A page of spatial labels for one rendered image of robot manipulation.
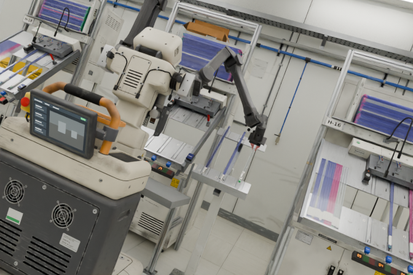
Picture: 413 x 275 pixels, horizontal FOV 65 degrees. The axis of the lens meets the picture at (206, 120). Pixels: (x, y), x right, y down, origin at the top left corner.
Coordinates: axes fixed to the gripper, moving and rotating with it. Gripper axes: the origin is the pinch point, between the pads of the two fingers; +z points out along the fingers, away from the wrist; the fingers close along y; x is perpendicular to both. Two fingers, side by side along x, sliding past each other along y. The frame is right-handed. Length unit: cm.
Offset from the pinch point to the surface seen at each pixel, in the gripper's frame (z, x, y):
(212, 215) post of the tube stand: 41, 29, 10
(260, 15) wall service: 11, -226, 57
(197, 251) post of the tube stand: 59, 45, 11
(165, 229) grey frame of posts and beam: 53, 45, 35
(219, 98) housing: 12, -51, 41
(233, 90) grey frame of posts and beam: 6, -59, 33
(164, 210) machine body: 71, 22, 47
